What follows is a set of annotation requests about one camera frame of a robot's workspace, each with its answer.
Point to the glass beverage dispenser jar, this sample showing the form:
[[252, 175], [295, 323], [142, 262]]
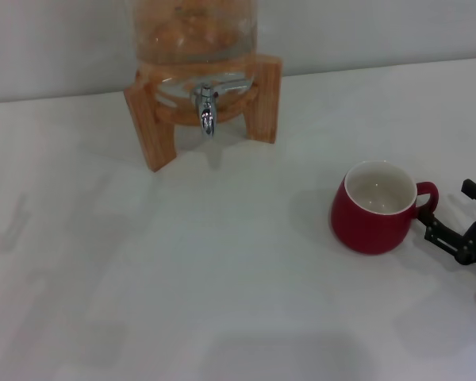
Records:
[[194, 31]]

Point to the red ceramic cup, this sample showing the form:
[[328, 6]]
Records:
[[365, 230]]

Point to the wooden dispenser stand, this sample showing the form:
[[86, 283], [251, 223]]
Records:
[[152, 131]]

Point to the chrome dispenser faucet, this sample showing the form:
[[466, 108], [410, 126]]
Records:
[[207, 115]]

